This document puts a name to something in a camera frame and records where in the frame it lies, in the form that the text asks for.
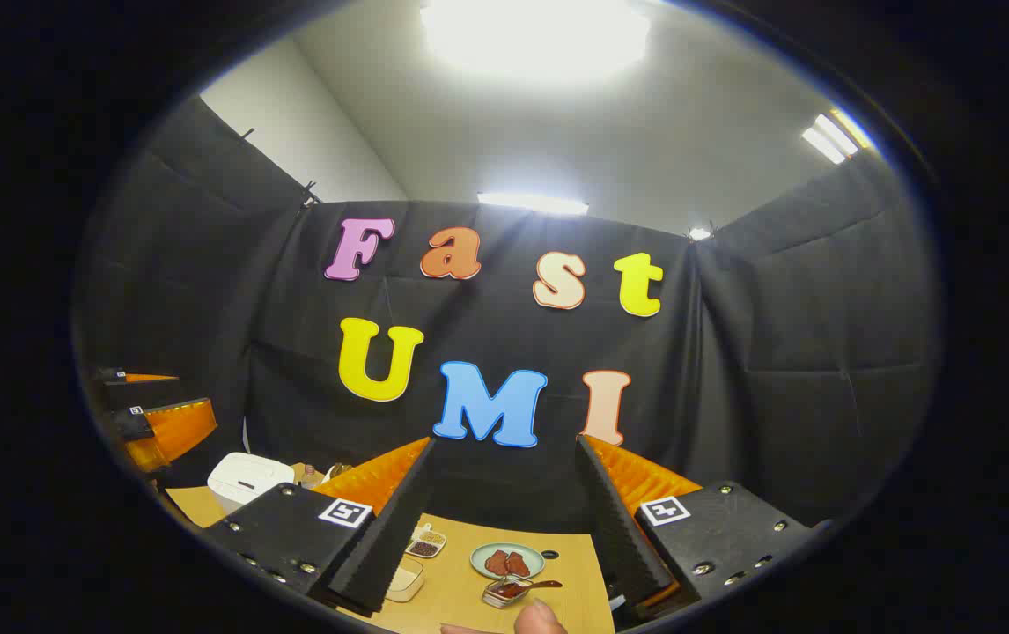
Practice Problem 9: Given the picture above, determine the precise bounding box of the large round ceiling light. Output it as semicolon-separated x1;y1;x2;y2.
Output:
421;0;651;82

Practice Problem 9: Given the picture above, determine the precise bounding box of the brown wooden spoon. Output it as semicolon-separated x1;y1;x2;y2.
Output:
491;578;563;601

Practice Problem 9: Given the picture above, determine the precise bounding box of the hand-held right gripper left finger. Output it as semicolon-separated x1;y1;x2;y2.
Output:
203;436;438;617

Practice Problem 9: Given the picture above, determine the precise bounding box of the black backdrop cloth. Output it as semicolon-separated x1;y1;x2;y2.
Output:
73;97;941;538

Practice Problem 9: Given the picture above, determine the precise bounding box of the metal wire chopstick holder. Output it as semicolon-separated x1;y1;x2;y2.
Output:
482;574;534;609

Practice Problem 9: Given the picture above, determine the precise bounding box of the white divided bean dish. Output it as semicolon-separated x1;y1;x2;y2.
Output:
405;523;448;559

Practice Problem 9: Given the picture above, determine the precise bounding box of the pale green plate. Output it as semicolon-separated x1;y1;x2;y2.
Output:
470;542;546;580

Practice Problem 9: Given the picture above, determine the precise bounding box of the white rice cooker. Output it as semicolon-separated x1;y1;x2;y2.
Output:
207;452;296;516

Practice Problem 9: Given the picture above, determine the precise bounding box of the cream tray of rice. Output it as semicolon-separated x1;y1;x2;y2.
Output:
384;557;425;603

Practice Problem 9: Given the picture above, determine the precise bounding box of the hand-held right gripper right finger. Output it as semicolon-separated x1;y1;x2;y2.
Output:
575;434;824;619

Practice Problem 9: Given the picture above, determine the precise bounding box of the ceiling light panel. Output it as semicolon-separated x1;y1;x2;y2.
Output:
478;192;589;217
802;110;862;166

